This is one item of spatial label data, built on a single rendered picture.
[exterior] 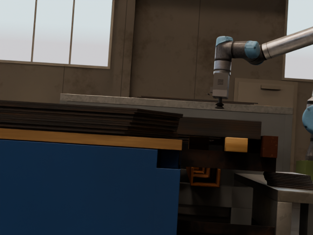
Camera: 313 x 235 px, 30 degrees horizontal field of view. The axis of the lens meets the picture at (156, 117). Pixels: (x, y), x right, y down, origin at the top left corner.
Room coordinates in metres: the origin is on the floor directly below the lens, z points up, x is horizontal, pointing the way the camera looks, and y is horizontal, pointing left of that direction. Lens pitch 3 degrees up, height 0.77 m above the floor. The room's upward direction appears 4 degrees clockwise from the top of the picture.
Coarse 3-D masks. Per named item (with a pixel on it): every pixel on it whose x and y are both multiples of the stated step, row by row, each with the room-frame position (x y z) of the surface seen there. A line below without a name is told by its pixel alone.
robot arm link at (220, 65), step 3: (219, 60) 2.54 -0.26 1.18; (216, 63) 2.55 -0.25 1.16; (219, 63) 2.54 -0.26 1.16; (222, 63) 2.53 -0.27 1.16; (225, 63) 2.53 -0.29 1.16; (228, 63) 2.54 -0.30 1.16; (216, 66) 2.55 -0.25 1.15; (219, 66) 2.54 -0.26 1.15; (222, 66) 2.53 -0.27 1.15; (225, 66) 2.53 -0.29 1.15; (228, 66) 2.54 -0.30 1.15; (216, 69) 2.56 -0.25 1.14; (219, 69) 2.54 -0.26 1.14; (222, 69) 2.54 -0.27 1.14; (225, 69) 2.54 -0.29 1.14; (228, 69) 2.54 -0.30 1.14
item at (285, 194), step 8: (240, 176) 2.56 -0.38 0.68; (248, 176) 2.50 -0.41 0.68; (256, 176) 2.57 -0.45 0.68; (248, 184) 2.25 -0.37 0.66; (256, 184) 2.02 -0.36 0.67; (264, 184) 1.86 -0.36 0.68; (264, 192) 1.82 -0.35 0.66; (272, 192) 1.66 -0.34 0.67; (280, 192) 1.57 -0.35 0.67; (288, 192) 1.57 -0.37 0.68; (296, 192) 1.57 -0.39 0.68; (304, 192) 1.57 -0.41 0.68; (312, 192) 1.58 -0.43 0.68; (280, 200) 1.57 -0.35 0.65; (288, 200) 1.57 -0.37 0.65; (296, 200) 1.57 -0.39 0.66; (304, 200) 1.57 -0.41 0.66; (312, 200) 1.57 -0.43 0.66
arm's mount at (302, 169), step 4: (300, 160) 2.50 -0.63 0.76; (304, 160) 2.44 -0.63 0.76; (308, 160) 2.41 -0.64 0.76; (296, 164) 2.57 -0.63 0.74; (300, 164) 2.50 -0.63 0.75; (304, 164) 2.43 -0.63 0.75; (308, 164) 2.41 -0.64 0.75; (312, 164) 2.41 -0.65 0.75; (296, 168) 2.57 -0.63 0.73; (300, 168) 2.49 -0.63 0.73; (304, 168) 2.43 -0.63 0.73; (308, 168) 2.41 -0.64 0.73; (312, 168) 2.41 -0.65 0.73; (296, 172) 2.57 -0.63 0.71; (300, 172) 2.49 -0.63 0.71; (304, 172) 2.43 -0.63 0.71; (308, 172) 2.41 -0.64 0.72; (312, 172) 2.41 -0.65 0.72; (312, 176) 2.41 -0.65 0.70
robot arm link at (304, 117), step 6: (312, 96) 2.37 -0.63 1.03; (312, 102) 2.33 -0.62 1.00; (306, 108) 2.34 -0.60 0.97; (312, 108) 2.31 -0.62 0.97; (306, 114) 2.33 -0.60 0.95; (312, 114) 2.32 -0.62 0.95; (306, 120) 2.33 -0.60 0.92; (312, 120) 2.32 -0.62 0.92; (306, 126) 2.34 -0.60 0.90; (312, 126) 2.32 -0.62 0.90; (312, 132) 2.33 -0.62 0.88
